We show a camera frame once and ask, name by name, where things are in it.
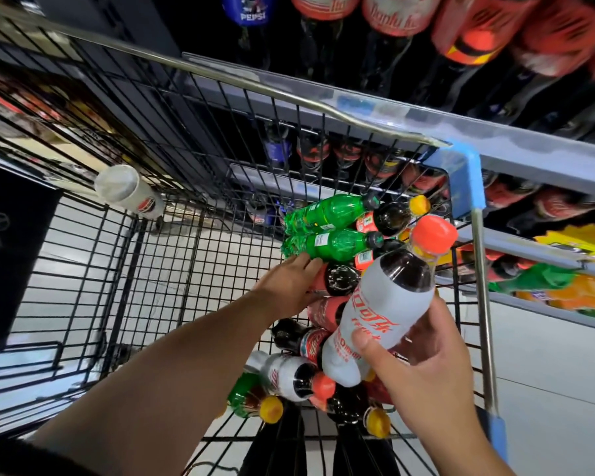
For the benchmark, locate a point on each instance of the pile of bottles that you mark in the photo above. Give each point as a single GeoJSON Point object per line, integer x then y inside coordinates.
{"type": "Point", "coordinates": [327, 213]}

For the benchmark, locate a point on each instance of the person's left forearm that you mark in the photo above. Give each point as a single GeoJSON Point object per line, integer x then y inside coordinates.
{"type": "Point", "coordinates": [149, 401]}

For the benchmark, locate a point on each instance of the yellow starburst promo sign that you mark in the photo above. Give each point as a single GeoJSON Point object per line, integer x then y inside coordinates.
{"type": "Point", "coordinates": [580, 241]}

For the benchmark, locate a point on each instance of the white bottle red cap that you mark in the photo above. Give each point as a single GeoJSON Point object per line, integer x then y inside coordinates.
{"type": "Point", "coordinates": [387, 302]}

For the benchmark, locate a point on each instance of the white paper cup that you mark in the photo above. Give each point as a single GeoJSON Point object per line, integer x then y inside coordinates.
{"type": "Point", "coordinates": [129, 190]}

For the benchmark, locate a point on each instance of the person's right hand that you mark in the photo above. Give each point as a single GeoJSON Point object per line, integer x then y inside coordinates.
{"type": "Point", "coordinates": [431, 386]}

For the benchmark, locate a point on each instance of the person's left hand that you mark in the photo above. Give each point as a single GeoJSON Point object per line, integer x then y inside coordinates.
{"type": "Point", "coordinates": [290, 287]}

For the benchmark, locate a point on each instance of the grey store shelving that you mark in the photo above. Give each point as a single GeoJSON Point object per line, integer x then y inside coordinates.
{"type": "Point", "coordinates": [535, 153]}

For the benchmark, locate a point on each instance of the red cola bottle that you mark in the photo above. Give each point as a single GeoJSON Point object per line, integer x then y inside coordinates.
{"type": "Point", "coordinates": [325, 5]}
{"type": "Point", "coordinates": [486, 29]}
{"type": "Point", "coordinates": [402, 10]}

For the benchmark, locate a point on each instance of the dark cola bottle blue label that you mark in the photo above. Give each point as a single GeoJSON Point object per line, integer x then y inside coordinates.
{"type": "Point", "coordinates": [248, 7]}

